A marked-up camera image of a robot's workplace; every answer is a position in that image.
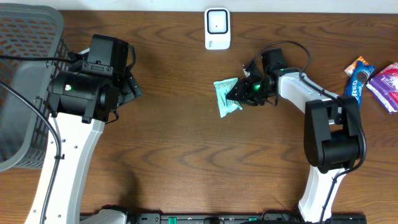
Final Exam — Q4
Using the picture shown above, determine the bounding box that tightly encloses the mint green wipes pack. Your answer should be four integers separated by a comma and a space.
213, 78, 243, 118

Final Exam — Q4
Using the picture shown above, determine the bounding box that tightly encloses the orange Kleenex tissue pack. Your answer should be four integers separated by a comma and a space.
345, 56, 369, 77

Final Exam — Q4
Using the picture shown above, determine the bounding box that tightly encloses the blue snack wrapper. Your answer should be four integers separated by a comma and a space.
345, 60, 376, 107

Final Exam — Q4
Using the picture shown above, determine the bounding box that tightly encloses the purple Carefree pad pack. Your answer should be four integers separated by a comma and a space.
366, 62, 397, 114

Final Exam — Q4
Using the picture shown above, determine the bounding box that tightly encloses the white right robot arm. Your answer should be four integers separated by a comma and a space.
226, 49, 366, 223

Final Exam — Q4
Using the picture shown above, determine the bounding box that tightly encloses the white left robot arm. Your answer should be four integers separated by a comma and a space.
26, 34, 142, 223

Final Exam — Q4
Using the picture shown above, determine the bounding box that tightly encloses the white barcode scanner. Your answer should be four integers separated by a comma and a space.
204, 7, 231, 50

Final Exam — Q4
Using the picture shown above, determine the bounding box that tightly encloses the grey plastic mesh basket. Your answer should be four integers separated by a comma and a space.
1, 3, 69, 170

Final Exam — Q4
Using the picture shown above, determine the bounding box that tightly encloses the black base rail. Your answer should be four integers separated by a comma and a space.
125, 211, 367, 224

